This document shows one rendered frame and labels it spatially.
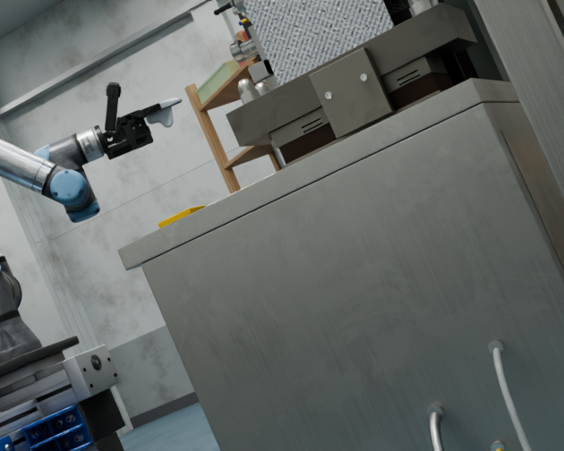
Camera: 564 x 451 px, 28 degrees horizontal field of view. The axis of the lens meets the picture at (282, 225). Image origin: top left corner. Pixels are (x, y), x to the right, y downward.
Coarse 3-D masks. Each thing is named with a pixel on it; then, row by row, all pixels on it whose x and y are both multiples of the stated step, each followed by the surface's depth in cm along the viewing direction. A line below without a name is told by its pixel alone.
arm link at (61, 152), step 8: (72, 136) 259; (48, 144) 259; (56, 144) 258; (64, 144) 258; (72, 144) 258; (80, 144) 265; (40, 152) 258; (48, 152) 257; (56, 152) 257; (64, 152) 257; (72, 152) 257; (80, 152) 258; (48, 160) 257; (56, 160) 257; (64, 160) 257; (72, 160) 258; (80, 160) 259; (72, 168) 257
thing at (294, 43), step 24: (288, 0) 200; (312, 0) 199; (336, 0) 197; (360, 0) 196; (264, 24) 203; (288, 24) 201; (312, 24) 199; (336, 24) 198; (360, 24) 196; (384, 24) 195; (264, 48) 203; (288, 48) 201; (312, 48) 200; (336, 48) 198; (288, 72) 202
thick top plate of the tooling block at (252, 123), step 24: (408, 24) 173; (432, 24) 172; (456, 24) 174; (360, 48) 176; (384, 48) 175; (408, 48) 174; (432, 48) 172; (456, 48) 181; (312, 72) 180; (384, 72) 175; (264, 96) 183; (288, 96) 181; (312, 96) 180; (240, 120) 185; (264, 120) 183; (288, 120) 182; (240, 144) 185; (264, 144) 195
